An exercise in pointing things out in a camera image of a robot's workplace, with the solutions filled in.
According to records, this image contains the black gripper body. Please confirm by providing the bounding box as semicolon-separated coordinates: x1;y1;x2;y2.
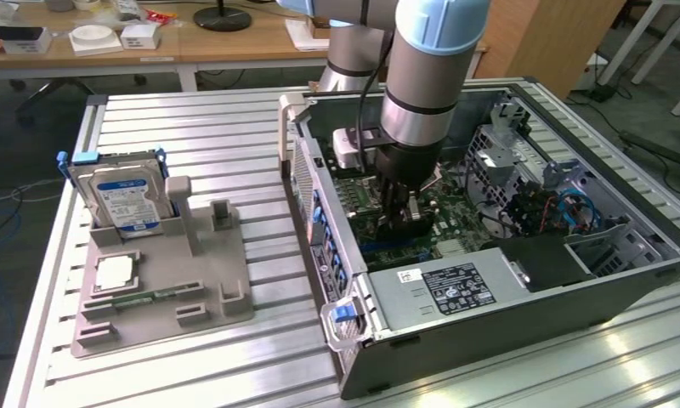
373;144;441;189

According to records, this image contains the CPU socket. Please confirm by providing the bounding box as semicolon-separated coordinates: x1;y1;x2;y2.
359;177;382;206

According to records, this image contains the green motherboard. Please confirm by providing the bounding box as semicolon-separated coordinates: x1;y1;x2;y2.
321;144;488;273

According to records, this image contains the silver chipset heatsink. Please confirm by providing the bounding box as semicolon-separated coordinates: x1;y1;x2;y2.
434;241;472;257

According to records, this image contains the metal disk bay cage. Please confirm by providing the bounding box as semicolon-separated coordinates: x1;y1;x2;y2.
464;123;580;213

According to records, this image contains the grey power supply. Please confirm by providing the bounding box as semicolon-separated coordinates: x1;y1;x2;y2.
366;248;532;332

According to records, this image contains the blue case latch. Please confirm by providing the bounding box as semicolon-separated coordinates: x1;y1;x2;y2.
327;297;357;327

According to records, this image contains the open black PC case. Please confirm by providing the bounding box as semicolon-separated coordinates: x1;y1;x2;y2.
275;84;680;401

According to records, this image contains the stack of papers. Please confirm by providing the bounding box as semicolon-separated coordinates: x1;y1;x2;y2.
283;19;330;53

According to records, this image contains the wooden cabinet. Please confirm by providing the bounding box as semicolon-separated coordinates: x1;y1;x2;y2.
473;0;629;99

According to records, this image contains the black power adapter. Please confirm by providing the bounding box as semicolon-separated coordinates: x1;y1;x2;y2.
585;83;617;103

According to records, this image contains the black floor stand base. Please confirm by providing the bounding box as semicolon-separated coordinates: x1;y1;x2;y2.
620;129;680;161

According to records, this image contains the black lamp base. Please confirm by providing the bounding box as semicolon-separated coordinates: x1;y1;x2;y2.
191;0;253;32

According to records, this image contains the hard disk with blue label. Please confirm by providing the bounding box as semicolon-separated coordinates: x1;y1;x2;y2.
70;159;169;239

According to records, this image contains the green RAM stick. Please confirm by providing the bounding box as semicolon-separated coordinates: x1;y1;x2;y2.
111;287;182;309

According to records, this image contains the grey parts rack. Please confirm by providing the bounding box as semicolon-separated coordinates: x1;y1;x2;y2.
70;176;257;360

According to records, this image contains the silver CPU chip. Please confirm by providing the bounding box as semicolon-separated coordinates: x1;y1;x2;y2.
94;256;137;290

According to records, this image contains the blue plastic disk caddy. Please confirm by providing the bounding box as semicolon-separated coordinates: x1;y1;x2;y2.
57;144;177;222

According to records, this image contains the white labelled box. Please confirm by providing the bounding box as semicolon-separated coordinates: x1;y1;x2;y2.
118;23;162;50

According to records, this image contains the white round block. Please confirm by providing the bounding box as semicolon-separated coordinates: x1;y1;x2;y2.
67;24;125;57

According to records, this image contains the black chair base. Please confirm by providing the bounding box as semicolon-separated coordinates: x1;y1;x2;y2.
10;75;147;125

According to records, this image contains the wooden desk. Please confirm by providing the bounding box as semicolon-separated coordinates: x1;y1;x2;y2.
0;0;488;93

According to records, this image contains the black and white box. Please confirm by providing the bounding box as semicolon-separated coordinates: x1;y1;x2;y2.
0;25;54;55

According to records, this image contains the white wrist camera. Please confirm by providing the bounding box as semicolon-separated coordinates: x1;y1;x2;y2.
330;128;373;169

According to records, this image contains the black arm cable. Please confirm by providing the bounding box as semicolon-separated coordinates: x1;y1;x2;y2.
354;29;397;173

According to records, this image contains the red wire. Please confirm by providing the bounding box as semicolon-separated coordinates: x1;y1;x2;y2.
534;193;562;233

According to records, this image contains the blue wire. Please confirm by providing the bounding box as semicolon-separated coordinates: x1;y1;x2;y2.
557;186;605;235

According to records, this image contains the white table frame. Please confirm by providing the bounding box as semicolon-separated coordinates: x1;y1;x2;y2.
597;0;680;116

